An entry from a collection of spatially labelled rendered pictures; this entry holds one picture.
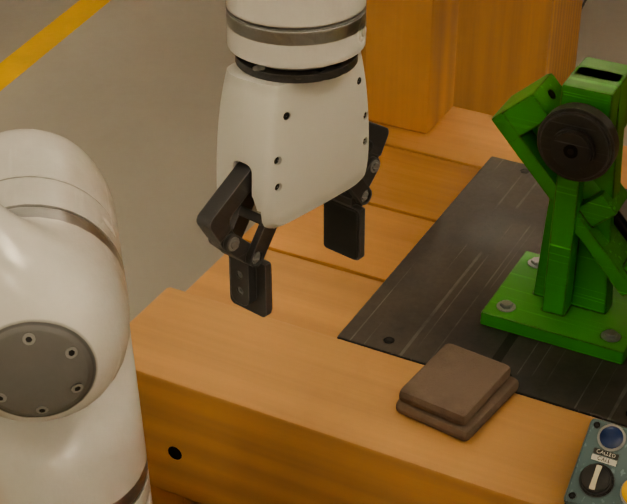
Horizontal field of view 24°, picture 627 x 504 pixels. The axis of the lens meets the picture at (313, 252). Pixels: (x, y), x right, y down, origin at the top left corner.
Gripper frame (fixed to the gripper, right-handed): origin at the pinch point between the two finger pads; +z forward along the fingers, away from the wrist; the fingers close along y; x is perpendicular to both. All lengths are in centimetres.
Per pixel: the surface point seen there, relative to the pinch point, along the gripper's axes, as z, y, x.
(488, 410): 31.2, -30.5, -4.1
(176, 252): 116, -128, -152
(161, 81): 113, -185, -217
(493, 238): 31, -57, -22
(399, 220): 33, -56, -34
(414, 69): 24, -73, -47
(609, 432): 27.5, -30.6, 8.3
